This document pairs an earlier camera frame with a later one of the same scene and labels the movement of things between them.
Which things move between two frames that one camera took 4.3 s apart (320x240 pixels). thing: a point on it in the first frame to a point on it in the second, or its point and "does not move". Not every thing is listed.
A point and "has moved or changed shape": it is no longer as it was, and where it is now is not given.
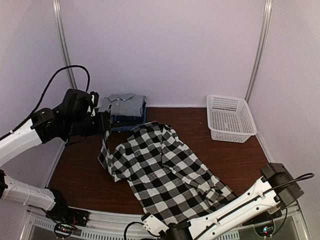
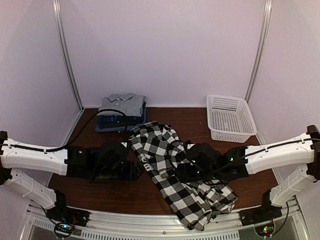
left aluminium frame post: (59, 14) does not move
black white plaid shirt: (171, 185) has moved or changed shape
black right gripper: (171, 223) to (185, 176)
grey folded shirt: (127, 104) does not move
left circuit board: (63, 230) does not move
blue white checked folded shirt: (123, 128) does not move
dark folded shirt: (127, 123) does not move
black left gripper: (102, 125) to (131, 174)
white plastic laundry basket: (229, 119) does not move
